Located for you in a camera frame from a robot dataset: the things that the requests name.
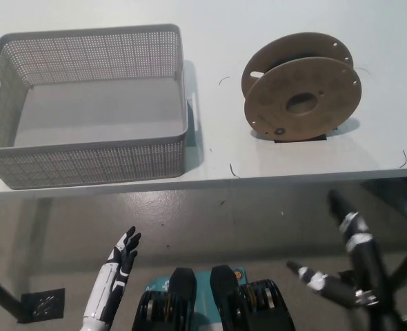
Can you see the black floor tape patch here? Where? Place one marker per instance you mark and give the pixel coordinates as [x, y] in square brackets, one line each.
[43, 305]

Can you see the grey perforated plastic basket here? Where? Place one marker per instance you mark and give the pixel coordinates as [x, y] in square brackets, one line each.
[86, 158]

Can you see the curved black filament scrap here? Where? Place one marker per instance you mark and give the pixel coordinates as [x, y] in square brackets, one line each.
[405, 161]
[232, 170]
[224, 78]

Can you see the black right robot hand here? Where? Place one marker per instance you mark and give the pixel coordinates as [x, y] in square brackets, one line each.
[360, 248]

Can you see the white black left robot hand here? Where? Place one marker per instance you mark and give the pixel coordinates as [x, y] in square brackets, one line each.
[103, 289]

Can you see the cardboard filament spool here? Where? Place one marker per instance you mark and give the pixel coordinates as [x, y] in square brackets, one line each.
[327, 93]

